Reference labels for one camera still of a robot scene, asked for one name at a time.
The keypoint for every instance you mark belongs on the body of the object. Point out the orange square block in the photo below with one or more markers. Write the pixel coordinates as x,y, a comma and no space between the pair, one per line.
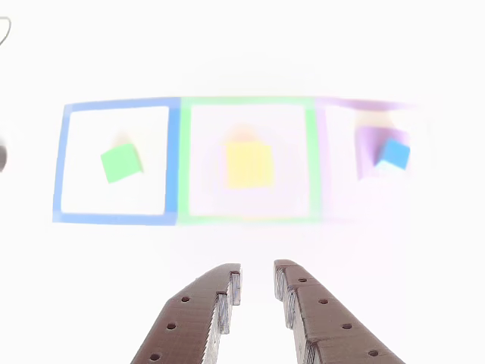
248,167

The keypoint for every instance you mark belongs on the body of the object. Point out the green square block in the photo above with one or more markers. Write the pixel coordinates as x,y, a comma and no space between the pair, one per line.
119,163

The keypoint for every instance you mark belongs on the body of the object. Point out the small blue cube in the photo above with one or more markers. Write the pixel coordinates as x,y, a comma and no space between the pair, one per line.
396,153

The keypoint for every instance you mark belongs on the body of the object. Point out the green tape square outline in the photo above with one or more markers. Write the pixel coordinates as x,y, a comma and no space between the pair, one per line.
183,163

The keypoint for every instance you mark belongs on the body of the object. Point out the blue tape square outline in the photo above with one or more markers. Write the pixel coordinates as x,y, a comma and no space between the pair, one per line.
172,163

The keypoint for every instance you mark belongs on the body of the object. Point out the purple tape square outline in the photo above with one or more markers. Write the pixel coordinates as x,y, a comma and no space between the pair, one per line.
322,151

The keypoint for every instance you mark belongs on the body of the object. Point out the purple square block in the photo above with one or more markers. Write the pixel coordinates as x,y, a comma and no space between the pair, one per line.
365,151

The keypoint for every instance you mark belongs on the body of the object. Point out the black tripod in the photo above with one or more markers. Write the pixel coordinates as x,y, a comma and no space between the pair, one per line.
2,159

